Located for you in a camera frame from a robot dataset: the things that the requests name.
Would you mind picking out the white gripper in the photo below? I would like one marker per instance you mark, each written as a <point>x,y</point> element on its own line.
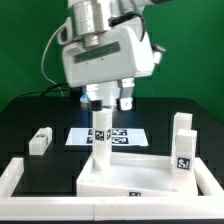
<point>121,55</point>

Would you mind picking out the white desk top panel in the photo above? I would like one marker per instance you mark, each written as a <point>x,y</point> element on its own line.
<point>130,175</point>

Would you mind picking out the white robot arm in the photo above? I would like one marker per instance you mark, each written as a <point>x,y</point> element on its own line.
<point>93,18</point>

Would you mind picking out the marker tag base plate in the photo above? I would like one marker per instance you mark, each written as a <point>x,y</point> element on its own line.
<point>120,137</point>

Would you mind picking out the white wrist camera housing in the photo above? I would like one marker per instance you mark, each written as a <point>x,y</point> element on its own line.
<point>67,32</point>

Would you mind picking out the white U-shaped fence frame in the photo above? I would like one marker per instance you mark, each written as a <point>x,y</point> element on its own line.
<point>210,205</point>

